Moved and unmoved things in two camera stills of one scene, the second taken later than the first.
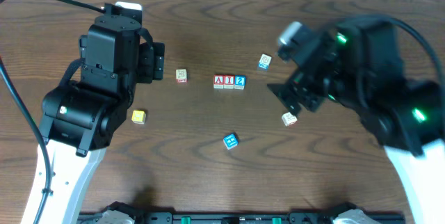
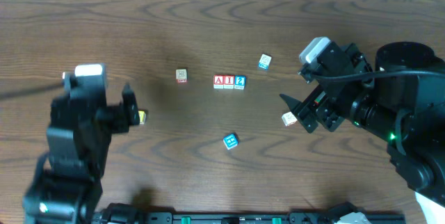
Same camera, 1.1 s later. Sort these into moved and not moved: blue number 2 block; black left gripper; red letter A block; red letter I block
Moved: black left gripper
Not moved: blue number 2 block; red letter I block; red letter A block
